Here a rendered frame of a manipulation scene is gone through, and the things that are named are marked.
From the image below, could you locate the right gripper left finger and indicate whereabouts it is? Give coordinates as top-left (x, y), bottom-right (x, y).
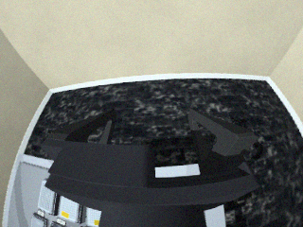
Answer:
top-left (47, 109), bottom-right (116, 145)

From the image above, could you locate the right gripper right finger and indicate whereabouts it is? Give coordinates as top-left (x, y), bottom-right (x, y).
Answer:
top-left (188, 108), bottom-right (258, 174)

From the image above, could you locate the grey perforated work table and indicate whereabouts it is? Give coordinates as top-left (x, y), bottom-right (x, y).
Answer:
top-left (8, 162), bottom-right (90, 227)

